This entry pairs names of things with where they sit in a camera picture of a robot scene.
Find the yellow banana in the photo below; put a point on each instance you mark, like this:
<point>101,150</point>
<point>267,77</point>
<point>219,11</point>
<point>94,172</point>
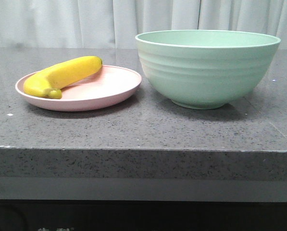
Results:
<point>49,82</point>

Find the pink plate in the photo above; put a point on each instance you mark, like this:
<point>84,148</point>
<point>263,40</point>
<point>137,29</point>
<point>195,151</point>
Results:
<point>110,86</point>

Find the green bowl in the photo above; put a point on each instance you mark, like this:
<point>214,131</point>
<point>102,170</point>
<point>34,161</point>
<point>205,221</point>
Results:
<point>205,69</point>

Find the white curtain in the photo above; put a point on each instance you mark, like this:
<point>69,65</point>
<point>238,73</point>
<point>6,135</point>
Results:
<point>115,23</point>

